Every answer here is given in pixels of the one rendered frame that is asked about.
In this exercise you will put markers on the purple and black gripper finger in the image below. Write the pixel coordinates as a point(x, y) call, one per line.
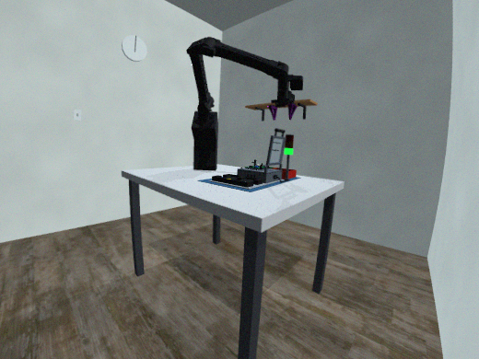
point(273, 110)
point(290, 110)

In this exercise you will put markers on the red tray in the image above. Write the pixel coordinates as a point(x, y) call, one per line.
point(291, 174)

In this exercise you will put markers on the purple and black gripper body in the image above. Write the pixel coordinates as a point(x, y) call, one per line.
point(282, 98)

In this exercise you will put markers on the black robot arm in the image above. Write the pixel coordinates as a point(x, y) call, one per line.
point(219, 49)

